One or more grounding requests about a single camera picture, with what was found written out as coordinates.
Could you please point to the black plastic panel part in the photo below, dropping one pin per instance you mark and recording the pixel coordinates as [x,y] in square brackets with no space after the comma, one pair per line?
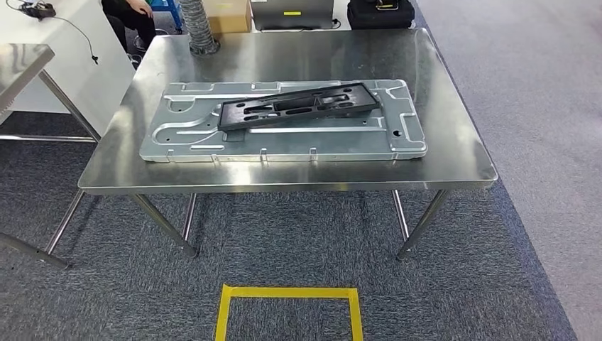
[301,106]

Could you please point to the stainless steel workbench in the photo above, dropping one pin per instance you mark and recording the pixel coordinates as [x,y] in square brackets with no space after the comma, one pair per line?
[282,174]

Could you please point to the embossed grey metal plate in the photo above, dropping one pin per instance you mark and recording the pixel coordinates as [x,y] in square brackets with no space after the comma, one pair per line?
[291,143]

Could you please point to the yellow floor tape square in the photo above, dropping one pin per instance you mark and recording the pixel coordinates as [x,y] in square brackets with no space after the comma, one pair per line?
[287,292]

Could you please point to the grey laptop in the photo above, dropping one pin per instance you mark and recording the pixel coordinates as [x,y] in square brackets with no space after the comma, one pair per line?
[291,16]

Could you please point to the brown cardboard box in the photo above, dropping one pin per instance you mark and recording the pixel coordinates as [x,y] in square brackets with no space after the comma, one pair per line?
[230,19]

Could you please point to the black carrying case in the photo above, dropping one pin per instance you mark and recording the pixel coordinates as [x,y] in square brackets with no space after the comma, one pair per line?
[381,19]

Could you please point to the white desk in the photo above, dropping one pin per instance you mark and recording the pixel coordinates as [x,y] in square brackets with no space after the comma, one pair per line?
[103,89]

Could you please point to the person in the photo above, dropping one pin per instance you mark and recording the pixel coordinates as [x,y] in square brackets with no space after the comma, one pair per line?
[131,19]

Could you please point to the stainless steel table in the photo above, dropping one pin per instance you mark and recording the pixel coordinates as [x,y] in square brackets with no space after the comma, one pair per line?
[21,61]

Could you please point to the black device on desk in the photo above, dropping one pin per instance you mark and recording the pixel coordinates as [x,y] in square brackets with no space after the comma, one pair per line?
[37,9]

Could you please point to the blue stool frame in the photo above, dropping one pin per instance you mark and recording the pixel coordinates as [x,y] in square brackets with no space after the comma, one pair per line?
[168,12]

